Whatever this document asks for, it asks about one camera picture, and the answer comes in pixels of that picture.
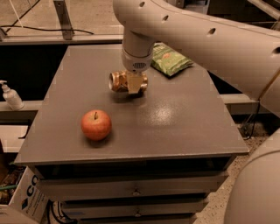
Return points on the grey drawer cabinet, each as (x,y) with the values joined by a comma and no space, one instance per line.
(167,149)

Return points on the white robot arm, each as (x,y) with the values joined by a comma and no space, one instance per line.
(245,56)

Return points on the orange soda can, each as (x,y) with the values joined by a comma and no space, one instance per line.
(118,82)

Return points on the metal railing frame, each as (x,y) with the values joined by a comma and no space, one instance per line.
(58,32)

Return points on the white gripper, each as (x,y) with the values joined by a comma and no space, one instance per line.
(136,63)

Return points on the white cardboard box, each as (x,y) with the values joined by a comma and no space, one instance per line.
(27,204)

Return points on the red apple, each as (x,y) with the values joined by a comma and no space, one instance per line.
(96,125)

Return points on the green chip bag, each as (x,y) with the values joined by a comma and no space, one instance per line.
(168,61)

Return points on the white pump bottle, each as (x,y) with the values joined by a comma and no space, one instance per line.
(11,96)

